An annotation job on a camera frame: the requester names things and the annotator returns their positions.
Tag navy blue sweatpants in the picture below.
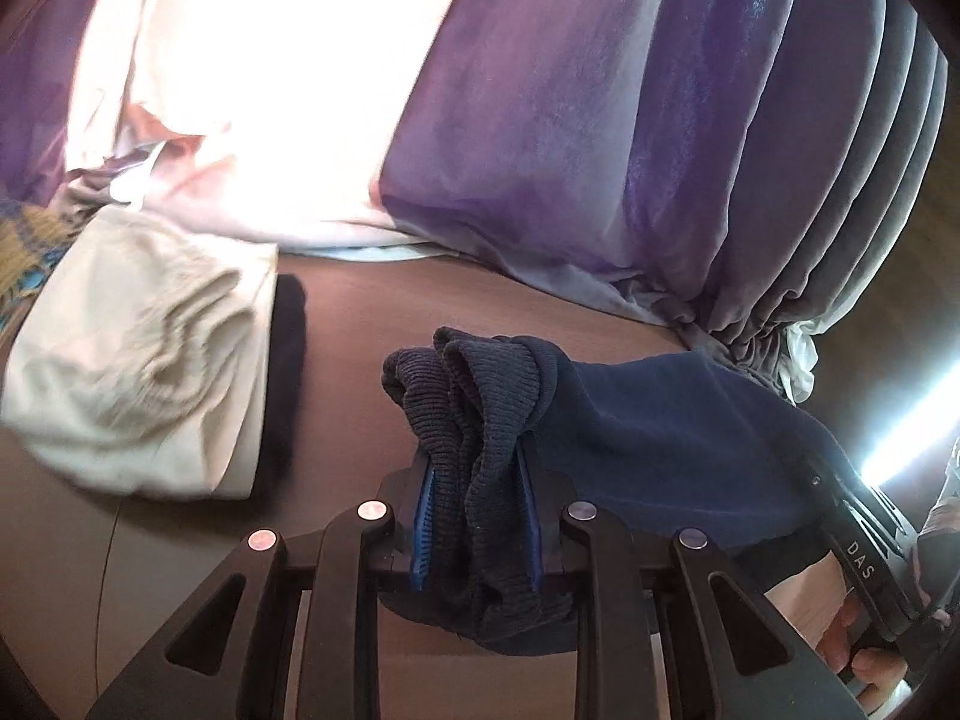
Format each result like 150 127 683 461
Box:
382 328 856 656

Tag person right hand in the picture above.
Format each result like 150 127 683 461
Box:
815 592 908 713

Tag beige folded garment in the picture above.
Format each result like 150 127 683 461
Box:
2 206 278 499

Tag black folded garment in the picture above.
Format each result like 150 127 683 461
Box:
252 273 308 497

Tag purple grey curtain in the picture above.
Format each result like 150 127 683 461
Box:
2 0 949 401

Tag yellow plaid blanket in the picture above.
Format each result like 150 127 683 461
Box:
2 199 82 332

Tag white sheer curtain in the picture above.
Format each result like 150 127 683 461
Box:
65 0 452 252

